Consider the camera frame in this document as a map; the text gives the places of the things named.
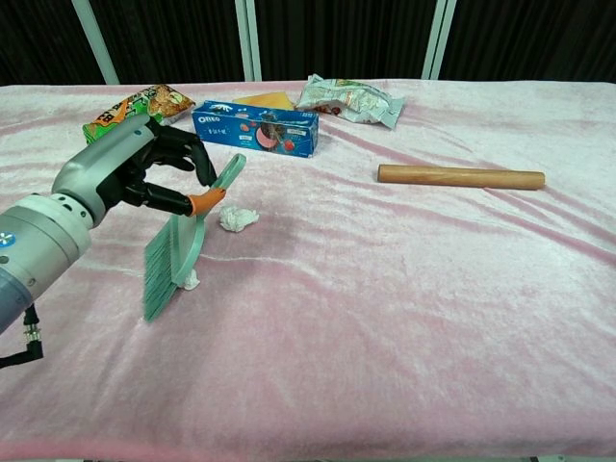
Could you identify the pink velvet tablecloth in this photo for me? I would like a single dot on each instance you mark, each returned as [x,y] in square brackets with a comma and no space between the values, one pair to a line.
[361,313]

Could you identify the silver white snack bag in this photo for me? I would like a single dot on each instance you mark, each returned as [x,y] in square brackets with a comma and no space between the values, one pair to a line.
[351,101]

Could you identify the green small brush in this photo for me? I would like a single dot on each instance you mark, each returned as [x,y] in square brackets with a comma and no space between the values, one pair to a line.
[185,245]

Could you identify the green orange snack bag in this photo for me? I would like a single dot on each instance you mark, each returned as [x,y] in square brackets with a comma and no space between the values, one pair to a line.
[144,103]

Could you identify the yellow sponge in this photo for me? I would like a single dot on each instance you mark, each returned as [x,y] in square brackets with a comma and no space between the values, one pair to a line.
[267,100]

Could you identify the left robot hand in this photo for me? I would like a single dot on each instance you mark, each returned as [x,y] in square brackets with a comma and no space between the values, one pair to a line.
[110,154]

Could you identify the white paper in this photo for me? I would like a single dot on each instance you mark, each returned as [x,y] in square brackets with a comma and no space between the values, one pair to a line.
[192,280]
[237,219]

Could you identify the blue Oreo box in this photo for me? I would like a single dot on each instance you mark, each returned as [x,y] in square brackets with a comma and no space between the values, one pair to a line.
[255,130]

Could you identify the white partition frame post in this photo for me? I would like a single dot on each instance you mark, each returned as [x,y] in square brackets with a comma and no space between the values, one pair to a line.
[439,41]
[249,41]
[96,43]

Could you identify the wooden rolling pin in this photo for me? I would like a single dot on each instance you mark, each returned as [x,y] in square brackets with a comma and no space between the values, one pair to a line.
[462,177]

